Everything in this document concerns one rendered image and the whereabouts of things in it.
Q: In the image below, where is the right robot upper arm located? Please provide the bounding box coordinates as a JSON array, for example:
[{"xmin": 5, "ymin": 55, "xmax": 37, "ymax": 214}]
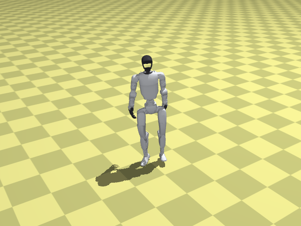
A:
[{"xmin": 130, "ymin": 74, "xmax": 139, "ymax": 98}]

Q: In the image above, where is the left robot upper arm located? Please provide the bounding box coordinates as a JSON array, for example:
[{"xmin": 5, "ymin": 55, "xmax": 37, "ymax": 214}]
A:
[{"xmin": 157, "ymin": 72, "xmax": 167, "ymax": 95}]

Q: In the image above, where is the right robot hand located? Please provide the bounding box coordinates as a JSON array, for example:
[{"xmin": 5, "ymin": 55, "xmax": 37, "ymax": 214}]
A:
[{"xmin": 128, "ymin": 107, "xmax": 136, "ymax": 119}]

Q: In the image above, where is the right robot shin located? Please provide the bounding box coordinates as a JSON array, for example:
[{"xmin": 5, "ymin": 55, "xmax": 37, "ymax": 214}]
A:
[{"xmin": 140, "ymin": 137, "xmax": 149, "ymax": 157}]

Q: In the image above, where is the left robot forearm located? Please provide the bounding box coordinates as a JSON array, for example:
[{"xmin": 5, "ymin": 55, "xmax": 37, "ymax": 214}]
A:
[{"xmin": 161, "ymin": 94, "xmax": 168, "ymax": 107}]

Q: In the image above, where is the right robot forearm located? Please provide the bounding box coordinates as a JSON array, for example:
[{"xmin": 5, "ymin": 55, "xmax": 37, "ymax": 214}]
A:
[{"xmin": 128, "ymin": 92, "xmax": 135, "ymax": 110}]

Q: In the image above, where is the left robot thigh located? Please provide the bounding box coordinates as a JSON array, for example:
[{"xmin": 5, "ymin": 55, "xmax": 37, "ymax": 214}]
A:
[{"xmin": 157, "ymin": 105, "xmax": 166, "ymax": 137}]

